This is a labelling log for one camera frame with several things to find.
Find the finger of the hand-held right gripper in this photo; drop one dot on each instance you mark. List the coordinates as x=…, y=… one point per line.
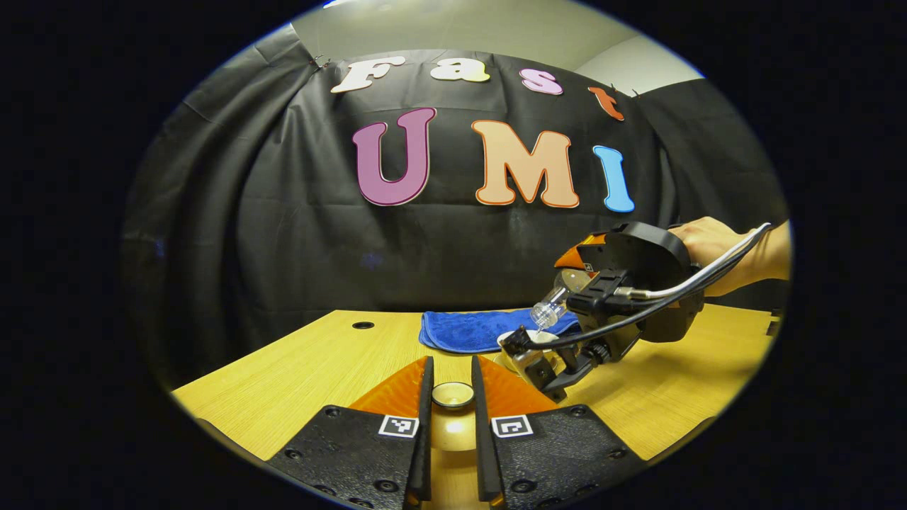
x=549, y=375
x=581, y=255

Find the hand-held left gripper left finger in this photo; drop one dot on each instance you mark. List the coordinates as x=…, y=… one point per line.
x=354, y=453

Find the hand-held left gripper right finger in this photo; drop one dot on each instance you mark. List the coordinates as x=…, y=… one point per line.
x=560, y=450

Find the clear glass water bottle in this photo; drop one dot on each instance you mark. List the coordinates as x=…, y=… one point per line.
x=547, y=312

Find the blue folded towel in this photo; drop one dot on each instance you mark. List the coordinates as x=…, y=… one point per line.
x=468, y=331

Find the black backdrop cloth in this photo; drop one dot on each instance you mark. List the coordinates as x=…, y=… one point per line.
x=283, y=241

